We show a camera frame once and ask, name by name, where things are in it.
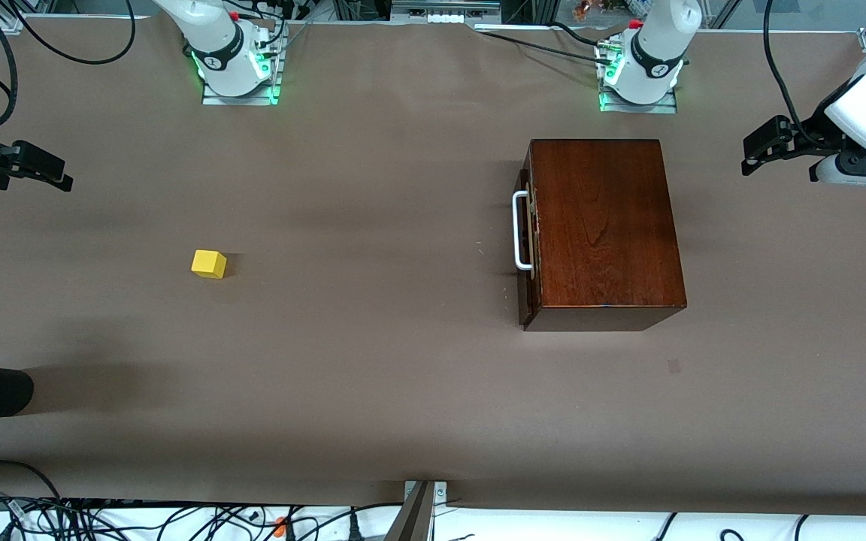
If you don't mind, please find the dark brown wooden cabinet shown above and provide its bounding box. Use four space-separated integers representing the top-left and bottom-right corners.
523 138 688 333

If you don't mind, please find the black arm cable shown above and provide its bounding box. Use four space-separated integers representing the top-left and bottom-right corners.
762 0 828 147
0 0 138 130

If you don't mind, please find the grey metal pole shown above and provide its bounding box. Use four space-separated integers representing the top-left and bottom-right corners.
384 481 435 541

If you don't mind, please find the silver bracket plate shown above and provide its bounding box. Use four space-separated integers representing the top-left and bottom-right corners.
404 481 449 503

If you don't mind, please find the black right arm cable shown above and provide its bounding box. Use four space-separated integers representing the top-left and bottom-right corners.
0 0 138 130

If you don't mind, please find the yellow block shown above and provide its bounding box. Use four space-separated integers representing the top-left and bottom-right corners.
191 249 228 280

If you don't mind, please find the light wooden drawer with handle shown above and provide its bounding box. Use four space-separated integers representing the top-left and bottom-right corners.
513 167 539 330

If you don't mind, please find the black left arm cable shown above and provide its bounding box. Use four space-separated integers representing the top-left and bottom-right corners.
762 0 828 147

